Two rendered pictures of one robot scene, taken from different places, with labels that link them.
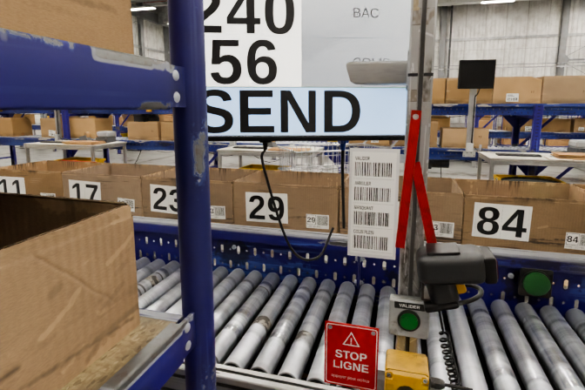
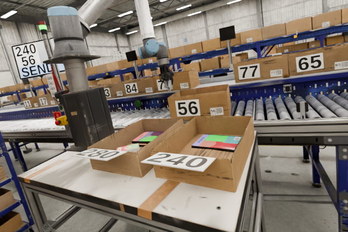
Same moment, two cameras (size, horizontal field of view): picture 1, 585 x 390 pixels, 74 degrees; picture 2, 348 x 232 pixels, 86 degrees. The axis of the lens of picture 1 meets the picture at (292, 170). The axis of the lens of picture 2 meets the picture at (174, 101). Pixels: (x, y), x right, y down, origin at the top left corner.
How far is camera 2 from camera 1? 161 cm
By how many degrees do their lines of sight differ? 10
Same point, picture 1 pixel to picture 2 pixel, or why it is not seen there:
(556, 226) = (142, 87)
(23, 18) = not seen: outside the picture
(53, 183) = (35, 100)
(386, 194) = (52, 83)
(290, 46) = (36, 55)
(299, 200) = not seen: hidden behind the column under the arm
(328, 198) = not seen: hidden behind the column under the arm
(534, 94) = (259, 36)
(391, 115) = (60, 66)
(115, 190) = (49, 99)
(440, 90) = (218, 42)
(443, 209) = (118, 87)
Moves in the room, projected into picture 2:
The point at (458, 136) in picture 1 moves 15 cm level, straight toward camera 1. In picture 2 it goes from (227, 61) to (226, 62)
